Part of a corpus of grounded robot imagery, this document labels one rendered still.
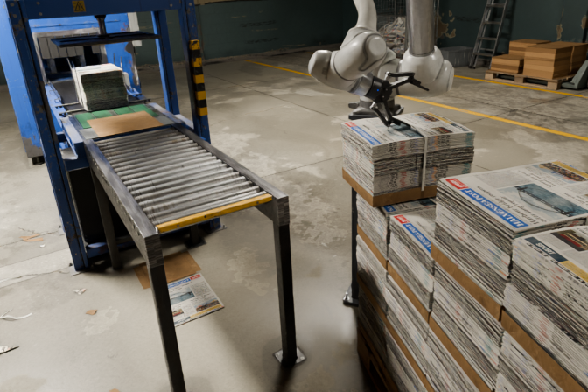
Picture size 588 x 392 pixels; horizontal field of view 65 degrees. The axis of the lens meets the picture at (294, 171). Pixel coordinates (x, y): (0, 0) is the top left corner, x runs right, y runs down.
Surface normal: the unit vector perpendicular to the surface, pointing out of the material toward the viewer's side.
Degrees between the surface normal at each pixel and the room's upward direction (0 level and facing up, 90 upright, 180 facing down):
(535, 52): 90
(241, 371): 0
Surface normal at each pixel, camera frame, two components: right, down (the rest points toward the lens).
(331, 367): -0.05, -0.93
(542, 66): -0.86, 0.22
